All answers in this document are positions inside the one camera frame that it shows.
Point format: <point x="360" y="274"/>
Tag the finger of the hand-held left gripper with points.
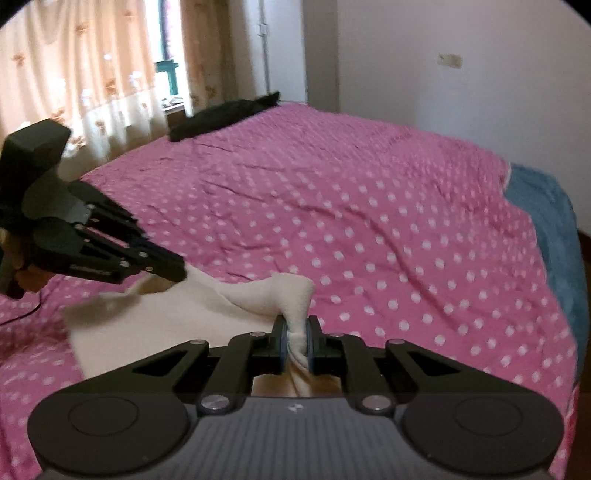
<point x="117" y="214"/>
<point x="147" y="261"/>

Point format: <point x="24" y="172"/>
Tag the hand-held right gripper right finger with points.
<point x="314" y="345"/>

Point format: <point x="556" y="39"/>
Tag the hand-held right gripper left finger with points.
<point x="279" y="344"/>

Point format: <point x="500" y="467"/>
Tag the cream garment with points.
<point x="194" y="314"/>

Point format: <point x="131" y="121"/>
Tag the person's left hand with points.
<point x="32" y="274"/>

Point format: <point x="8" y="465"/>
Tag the floral beige curtain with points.
<point x="83" y="69"/>

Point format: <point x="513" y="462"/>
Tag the pink polka dot blanket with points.
<point x="369" y="221"/>

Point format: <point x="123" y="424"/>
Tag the dark green garment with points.
<point x="221" y="115"/>

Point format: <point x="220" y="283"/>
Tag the white wardrobe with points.
<point x="295" y="50"/>

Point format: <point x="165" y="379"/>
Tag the blue blanket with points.
<point x="549" y="240"/>

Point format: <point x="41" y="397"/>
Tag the green window frame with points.
<point x="168" y="69"/>

